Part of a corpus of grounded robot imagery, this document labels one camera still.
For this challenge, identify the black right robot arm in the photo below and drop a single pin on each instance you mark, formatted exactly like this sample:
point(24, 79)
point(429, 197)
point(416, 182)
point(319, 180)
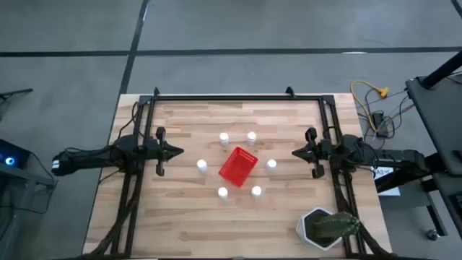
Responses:
point(397, 157)

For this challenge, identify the gray equipment stand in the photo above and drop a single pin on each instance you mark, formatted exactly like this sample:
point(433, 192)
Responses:
point(21, 180)

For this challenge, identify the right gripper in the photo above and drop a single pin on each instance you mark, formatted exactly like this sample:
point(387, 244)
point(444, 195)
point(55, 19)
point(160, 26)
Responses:
point(314, 151)

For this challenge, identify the green cactus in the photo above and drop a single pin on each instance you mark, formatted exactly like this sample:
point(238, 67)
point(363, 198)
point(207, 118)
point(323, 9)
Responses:
point(335, 225)

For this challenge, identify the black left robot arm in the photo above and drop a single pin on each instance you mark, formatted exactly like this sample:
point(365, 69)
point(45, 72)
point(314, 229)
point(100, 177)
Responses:
point(90, 159)

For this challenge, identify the computer with blue light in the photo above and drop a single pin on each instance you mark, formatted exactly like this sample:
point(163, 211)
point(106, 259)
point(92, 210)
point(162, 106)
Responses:
point(11, 159)

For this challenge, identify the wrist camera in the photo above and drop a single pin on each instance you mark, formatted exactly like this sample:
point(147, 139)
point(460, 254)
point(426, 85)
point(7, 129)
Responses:
point(326, 146)
point(151, 148)

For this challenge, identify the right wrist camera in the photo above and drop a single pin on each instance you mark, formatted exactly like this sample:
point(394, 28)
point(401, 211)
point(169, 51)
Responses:
point(326, 146)

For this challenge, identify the black cart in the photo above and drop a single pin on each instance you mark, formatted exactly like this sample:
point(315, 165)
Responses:
point(436, 119)

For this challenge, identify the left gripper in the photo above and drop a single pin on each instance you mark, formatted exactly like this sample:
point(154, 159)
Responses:
point(161, 151)

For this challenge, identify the black metal table frame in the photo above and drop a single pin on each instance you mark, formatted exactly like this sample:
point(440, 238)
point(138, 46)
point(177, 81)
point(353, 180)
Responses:
point(234, 97)

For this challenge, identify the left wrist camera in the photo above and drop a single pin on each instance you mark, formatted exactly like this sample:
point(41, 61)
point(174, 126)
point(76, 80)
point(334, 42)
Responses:
point(151, 148)

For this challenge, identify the red plastic basket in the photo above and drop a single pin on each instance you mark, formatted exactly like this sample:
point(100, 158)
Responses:
point(238, 167)

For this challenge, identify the black stand legs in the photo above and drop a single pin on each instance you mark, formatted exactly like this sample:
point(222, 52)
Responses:
point(400, 178)

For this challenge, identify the white hexagonal plant pot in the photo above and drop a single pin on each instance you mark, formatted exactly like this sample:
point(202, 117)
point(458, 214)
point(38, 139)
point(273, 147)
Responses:
point(301, 231)

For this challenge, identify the black tripod leg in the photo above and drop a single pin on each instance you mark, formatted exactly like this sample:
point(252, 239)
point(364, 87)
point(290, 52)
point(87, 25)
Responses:
point(18, 92)

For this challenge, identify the black frame clamp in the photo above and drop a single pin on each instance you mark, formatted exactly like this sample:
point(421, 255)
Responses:
point(156, 91)
point(289, 91)

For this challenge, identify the white paper label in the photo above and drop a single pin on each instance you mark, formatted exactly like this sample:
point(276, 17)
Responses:
point(382, 173)

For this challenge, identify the black caster wheel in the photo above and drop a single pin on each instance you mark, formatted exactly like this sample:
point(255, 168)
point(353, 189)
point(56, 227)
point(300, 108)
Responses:
point(432, 234)

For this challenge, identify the black diagonal pole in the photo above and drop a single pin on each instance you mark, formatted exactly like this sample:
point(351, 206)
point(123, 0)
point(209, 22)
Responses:
point(442, 70)

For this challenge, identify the black power strip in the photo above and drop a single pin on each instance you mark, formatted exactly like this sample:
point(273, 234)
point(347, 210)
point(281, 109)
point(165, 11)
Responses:
point(379, 124)

